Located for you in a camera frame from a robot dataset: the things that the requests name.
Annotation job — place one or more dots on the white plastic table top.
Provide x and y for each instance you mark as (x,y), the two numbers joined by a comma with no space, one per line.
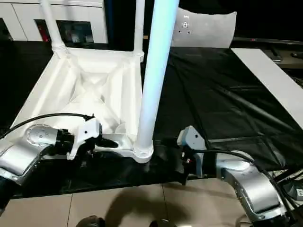
(90,90)

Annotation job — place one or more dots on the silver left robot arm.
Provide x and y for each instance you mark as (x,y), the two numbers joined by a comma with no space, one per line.
(28,151)

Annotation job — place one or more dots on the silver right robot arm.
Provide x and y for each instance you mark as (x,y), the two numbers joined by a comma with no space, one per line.
(246,179)

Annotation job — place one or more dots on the black work mat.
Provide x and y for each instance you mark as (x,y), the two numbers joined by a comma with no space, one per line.
(213,99)

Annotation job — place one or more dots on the white cabinet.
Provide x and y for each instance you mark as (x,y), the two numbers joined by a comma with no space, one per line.
(52,21)

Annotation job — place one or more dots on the dark low tv stand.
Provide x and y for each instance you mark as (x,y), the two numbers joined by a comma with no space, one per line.
(270,45)

